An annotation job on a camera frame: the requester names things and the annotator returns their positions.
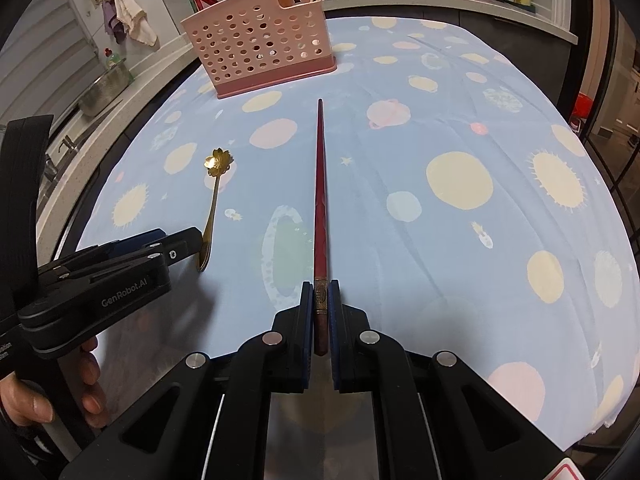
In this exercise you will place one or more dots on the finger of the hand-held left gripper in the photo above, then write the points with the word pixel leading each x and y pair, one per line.
pixel 150 236
pixel 182 246

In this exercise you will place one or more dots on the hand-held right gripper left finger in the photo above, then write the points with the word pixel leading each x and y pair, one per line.
pixel 307 320

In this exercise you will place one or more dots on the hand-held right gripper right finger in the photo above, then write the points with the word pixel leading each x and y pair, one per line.
pixel 334 330

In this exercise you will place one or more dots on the gold flower spoon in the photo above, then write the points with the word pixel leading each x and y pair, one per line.
pixel 218 164

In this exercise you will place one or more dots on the pink perforated utensil holder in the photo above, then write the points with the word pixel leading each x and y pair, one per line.
pixel 260 45

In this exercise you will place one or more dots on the person's left hand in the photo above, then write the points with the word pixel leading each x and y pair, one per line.
pixel 30 402

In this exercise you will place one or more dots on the blue planet print tablecloth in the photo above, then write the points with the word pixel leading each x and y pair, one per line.
pixel 425 260

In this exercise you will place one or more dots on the small chrome tap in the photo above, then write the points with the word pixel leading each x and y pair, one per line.
pixel 67 145

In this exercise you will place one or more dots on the green dish soap bottle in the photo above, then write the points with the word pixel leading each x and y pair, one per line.
pixel 111 60

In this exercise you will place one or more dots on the purple hanging cloth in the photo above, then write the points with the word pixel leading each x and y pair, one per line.
pixel 112 22

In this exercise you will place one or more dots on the cream hanging towel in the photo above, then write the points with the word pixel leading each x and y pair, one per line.
pixel 132 15

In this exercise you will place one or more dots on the red object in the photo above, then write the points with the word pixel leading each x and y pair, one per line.
pixel 581 106

